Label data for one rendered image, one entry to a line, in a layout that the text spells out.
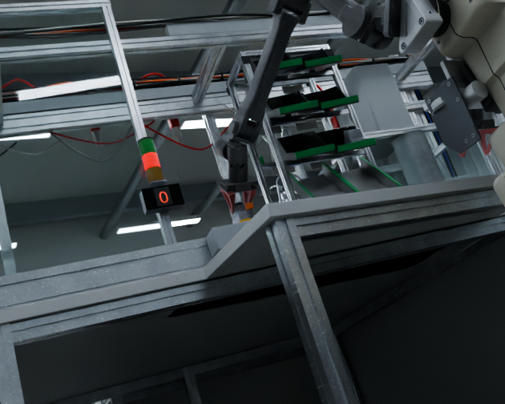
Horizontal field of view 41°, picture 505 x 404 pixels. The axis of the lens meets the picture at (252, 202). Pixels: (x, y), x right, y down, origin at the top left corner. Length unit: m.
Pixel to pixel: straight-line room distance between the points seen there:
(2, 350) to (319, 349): 0.68
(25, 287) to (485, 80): 1.14
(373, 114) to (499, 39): 1.74
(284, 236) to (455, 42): 0.58
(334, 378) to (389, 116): 2.13
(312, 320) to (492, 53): 0.70
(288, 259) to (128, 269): 0.51
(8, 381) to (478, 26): 1.25
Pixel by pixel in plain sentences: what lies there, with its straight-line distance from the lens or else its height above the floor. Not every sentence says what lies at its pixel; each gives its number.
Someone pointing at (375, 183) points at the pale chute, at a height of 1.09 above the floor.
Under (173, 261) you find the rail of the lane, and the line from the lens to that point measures 1.73.
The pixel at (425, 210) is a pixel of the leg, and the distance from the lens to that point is 1.58.
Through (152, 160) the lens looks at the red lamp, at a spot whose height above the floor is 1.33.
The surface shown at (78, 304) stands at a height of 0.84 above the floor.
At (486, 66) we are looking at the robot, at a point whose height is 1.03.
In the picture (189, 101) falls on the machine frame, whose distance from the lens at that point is 3.41.
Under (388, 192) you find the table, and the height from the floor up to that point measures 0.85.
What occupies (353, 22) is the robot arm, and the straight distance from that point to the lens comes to 1.63.
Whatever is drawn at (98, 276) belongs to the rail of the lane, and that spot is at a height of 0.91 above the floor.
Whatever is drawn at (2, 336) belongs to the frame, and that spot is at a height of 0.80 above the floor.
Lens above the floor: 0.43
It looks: 19 degrees up
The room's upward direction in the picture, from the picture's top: 18 degrees counter-clockwise
